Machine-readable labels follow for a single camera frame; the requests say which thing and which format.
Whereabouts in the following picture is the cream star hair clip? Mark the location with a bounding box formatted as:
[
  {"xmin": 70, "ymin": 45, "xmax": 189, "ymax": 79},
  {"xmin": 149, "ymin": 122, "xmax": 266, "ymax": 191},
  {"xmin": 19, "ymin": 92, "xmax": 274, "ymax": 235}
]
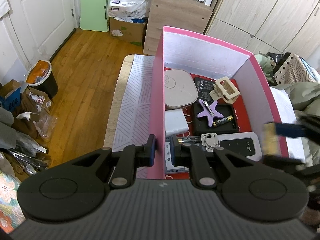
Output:
[{"xmin": 263, "ymin": 122, "xmax": 281, "ymax": 155}]

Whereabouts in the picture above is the grey old mobile phone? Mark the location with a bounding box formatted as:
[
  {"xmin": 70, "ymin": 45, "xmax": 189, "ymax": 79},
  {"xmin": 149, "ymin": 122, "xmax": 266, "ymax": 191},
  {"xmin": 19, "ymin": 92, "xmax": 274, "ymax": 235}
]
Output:
[{"xmin": 164, "ymin": 136, "xmax": 202, "ymax": 174}]

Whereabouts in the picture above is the black rectangular tray case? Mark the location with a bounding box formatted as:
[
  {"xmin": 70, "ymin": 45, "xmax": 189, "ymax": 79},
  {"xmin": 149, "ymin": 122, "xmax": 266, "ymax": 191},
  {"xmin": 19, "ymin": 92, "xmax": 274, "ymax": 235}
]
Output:
[{"xmin": 192, "ymin": 102, "xmax": 239, "ymax": 135}]

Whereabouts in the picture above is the white charger cube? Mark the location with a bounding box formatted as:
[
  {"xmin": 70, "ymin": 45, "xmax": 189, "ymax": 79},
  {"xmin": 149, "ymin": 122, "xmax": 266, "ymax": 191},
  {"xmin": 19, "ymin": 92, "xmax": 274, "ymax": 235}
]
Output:
[{"xmin": 164, "ymin": 109, "xmax": 189, "ymax": 137}]

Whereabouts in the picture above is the white pocket wifi router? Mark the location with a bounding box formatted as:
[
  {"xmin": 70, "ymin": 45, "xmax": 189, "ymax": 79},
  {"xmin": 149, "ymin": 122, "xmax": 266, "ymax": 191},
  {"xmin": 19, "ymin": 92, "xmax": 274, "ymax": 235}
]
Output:
[{"xmin": 217, "ymin": 132, "xmax": 263, "ymax": 161}]

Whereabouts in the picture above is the purple star hair clip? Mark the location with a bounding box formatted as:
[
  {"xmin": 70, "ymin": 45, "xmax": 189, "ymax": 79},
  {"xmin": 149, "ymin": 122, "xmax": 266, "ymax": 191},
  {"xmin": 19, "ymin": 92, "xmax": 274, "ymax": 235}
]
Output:
[{"xmin": 196, "ymin": 99, "xmax": 224, "ymax": 127}]

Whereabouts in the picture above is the black AA battery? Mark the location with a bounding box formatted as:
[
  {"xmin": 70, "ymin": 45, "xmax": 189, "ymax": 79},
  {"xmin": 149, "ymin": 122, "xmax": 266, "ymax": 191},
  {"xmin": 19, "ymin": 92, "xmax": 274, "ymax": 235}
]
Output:
[{"xmin": 213, "ymin": 115, "xmax": 233, "ymax": 127}]

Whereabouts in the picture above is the pink rounded compact case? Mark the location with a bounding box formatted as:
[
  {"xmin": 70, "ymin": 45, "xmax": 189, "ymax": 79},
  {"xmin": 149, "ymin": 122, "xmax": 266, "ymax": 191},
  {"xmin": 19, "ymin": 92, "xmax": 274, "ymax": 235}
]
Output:
[{"xmin": 164, "ymin": 69, "xmax": 198, "ymax": 109}]

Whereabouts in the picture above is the black phone battery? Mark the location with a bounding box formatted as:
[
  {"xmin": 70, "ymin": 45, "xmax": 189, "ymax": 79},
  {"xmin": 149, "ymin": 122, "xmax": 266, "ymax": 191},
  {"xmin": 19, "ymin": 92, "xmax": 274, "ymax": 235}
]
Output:
[{"xmin": 194, "ymin": 76, "xmax": 214, "ymax": 101}]

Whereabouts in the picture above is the cream claw hair clip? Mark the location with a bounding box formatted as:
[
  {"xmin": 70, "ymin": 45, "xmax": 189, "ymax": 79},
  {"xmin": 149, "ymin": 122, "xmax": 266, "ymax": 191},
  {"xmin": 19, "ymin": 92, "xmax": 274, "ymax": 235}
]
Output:
[{"xmin": 210, "ymin": 76, "xmax": 241, "ymax": 104}]

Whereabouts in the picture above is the pink cardboard box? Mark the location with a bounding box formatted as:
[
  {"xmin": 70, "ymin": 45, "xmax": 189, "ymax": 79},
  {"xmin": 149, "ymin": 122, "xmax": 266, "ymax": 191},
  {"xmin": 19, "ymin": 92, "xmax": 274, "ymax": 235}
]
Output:
[{"xmin": 147, "ymin": 26, "xmax": 281, "ymax": 179}]

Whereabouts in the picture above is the white cat-print tablecloth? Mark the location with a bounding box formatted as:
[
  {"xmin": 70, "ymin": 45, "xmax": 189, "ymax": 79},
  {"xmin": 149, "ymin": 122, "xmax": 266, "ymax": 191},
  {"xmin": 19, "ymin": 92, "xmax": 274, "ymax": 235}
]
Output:
[{"xmin": 112, "ymin": 55, "xmax": 155, "ymax": 151}]

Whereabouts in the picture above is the olive green jacket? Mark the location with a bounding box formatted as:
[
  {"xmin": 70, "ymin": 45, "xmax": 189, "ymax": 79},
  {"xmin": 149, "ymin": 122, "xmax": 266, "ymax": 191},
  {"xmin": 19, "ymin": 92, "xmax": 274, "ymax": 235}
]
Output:
[{"xmin": 255, "ymin": 54, "xmax": 319, "ymax": 116}]

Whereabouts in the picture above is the black white patterned bag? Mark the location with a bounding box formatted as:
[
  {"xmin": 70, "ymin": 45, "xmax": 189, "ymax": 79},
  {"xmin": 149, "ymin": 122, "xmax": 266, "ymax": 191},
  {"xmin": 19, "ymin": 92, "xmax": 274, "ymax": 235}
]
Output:
[{"xmin": 268, "ymin": 53, "xmax": 319, "ymax": 86}]

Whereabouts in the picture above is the light wood wardrobe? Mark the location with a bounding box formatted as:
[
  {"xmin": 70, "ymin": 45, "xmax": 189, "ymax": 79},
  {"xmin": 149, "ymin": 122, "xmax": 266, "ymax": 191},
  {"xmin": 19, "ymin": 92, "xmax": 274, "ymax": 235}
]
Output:
[{"xmin": 206, "ymin": 0, "xmax": 319, "ymax": 59}]

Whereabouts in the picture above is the brown cardboard box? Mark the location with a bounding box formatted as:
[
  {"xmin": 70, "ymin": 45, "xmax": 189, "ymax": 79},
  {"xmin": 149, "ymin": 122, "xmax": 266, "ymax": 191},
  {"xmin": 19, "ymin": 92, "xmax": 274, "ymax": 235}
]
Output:
[{"xmin": 109, "ymin": 18, "xmax": 148, "ymax": 46}]

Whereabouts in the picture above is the trash bin with orange bag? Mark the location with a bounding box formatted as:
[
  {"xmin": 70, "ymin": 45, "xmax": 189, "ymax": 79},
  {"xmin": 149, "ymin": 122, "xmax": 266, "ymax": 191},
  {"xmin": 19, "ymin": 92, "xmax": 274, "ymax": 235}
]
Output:
[{"xmin": 25, "ymin": 60, "xmax": 58, "ymax": 99}]

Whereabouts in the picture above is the floral quilt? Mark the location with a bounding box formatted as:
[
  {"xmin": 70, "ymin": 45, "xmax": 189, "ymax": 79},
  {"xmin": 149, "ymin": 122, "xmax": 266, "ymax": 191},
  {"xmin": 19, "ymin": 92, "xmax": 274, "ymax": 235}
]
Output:
[{"xmin": 0, "ymin": 171, "xmax": 25, "ymax": 233}]

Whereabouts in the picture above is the blue small carton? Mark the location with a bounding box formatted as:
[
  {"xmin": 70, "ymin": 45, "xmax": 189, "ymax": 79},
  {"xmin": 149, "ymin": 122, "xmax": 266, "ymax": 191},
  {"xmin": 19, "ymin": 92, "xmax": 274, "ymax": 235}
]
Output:
[{"xmin": 0, "ymin": 80, "xmax": 21, "ymax": 112}]

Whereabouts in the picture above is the wooden open shelf unit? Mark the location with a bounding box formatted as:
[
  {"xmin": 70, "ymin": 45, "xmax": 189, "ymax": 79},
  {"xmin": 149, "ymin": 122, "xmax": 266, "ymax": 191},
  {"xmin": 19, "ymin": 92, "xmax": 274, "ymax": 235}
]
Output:
[{"xmin": 143, "ymin": 0, "xmax": 219, "ymax": 55}]

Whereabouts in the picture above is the white plastic paper pack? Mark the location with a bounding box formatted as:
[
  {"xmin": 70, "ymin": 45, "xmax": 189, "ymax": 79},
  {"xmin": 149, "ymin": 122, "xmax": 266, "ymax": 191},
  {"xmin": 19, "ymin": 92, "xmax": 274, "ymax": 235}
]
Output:
[{"xmin": 108, "ymin": 0, "xmax": 151, "ymax": 20}]

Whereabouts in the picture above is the green folding table board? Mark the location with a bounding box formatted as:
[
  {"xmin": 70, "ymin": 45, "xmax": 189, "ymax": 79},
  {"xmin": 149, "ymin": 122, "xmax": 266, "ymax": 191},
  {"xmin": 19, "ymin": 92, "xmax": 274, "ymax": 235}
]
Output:
[{"xmin": 80, "ymin": 0, "xmax": 110, "ymax": 32}]

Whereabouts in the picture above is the white door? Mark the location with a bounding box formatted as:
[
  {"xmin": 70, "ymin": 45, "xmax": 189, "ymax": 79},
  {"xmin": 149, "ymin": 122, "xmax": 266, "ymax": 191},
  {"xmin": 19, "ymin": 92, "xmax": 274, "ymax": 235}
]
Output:
[{"xmin": 1, "ymin": 0, "xmax": 76, "ymax": 69}]

